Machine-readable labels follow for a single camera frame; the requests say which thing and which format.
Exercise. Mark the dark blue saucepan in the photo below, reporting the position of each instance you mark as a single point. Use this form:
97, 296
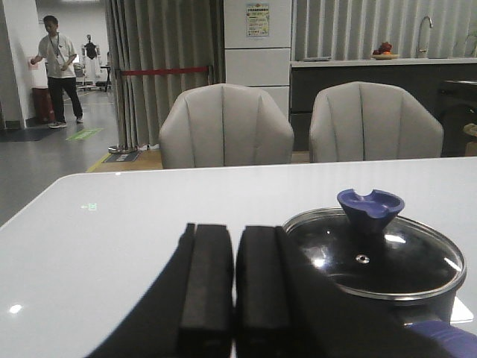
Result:
432, 313

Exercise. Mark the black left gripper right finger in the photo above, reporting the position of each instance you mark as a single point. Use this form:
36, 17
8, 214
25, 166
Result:
287, 308

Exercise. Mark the silver faucet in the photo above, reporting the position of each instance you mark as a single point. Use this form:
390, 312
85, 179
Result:
426, 25

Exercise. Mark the left beige upholstered chair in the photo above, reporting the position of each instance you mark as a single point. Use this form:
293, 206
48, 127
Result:
225, 125

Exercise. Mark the grey curtain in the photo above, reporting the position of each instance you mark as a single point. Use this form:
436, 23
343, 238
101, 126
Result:
159, 49

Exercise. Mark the person in white shirt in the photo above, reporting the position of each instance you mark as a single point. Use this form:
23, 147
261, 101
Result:
59, 54

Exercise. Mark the dark kitchen counter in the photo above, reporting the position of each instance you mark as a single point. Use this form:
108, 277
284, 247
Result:
446, 87

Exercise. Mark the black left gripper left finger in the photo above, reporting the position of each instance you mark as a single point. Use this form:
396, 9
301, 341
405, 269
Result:
188, 310

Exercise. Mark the white refrigerator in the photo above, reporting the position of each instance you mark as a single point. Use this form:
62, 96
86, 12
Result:
257, 46

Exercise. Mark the beige upholstered chair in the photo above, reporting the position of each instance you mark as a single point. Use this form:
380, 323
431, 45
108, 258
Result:
359, 121
225, 125

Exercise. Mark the glass lid with blue knob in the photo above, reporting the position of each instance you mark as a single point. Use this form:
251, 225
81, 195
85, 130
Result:
370, 250

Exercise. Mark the fruit plate on counter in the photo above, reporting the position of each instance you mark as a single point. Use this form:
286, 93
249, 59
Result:
384, 52

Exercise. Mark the red trash bin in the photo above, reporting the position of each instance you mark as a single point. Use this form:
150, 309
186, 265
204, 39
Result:
42, 105

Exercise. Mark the beige cushion at right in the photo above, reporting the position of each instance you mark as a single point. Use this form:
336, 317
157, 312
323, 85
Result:
471, 147

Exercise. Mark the red barrier belt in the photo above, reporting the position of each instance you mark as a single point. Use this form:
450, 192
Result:
175, 71

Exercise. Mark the right beige upholstered chair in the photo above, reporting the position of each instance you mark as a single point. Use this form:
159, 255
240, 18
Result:
359, 121

